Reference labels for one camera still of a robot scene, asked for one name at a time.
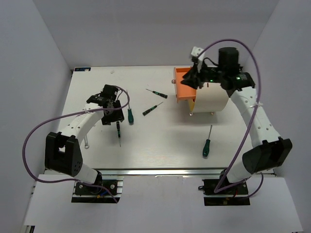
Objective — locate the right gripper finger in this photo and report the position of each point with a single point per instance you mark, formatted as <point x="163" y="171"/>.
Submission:
<point x="193" y="82"/>
<point x="193" y="73"/>

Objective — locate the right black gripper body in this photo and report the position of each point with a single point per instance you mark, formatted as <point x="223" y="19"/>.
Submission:
<point x="211" y="74"/>

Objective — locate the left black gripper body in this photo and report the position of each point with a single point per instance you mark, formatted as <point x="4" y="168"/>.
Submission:
<point x="109" y="117"/>

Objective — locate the small precision screwdriver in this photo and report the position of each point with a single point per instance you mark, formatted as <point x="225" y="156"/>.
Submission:
<point x="158" y="93"/>
<point x="118" y="132"/>
<point x="150" y="109"/>

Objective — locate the green screwdriver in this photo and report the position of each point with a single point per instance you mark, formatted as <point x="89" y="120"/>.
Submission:
<point x="206" y="148"/>
<point x="130" y="115"/>

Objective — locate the orange top drawer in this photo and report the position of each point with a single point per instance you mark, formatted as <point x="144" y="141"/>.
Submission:
<point x="182" y="92"/>

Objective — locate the yellow drawer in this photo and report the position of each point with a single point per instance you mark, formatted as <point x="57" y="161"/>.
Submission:
<point x="191" y="103"/>

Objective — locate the round cream drawer cabinet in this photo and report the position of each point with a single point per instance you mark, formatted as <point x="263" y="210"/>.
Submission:
<point x="210" y="98"/>

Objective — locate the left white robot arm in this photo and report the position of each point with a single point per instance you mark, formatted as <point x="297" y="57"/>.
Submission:
<point x="62" y="151"/>

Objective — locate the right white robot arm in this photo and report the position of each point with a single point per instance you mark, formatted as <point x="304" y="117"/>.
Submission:
<point x="269" y="149"/>

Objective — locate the small silver wrench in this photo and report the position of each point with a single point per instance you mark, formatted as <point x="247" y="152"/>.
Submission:
<point x="86" y="142"/>

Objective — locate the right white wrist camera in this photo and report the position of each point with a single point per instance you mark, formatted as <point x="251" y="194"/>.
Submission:
<point x="197" y="56"/>

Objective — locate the aluminium front rail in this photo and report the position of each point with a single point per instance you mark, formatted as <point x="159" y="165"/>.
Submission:
<point x="162" y="172"/>

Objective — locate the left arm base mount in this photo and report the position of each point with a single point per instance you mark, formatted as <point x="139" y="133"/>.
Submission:
<point x="86" y="194"/>

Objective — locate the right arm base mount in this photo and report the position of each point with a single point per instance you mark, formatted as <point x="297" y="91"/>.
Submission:
<point x="235" y="196"/>

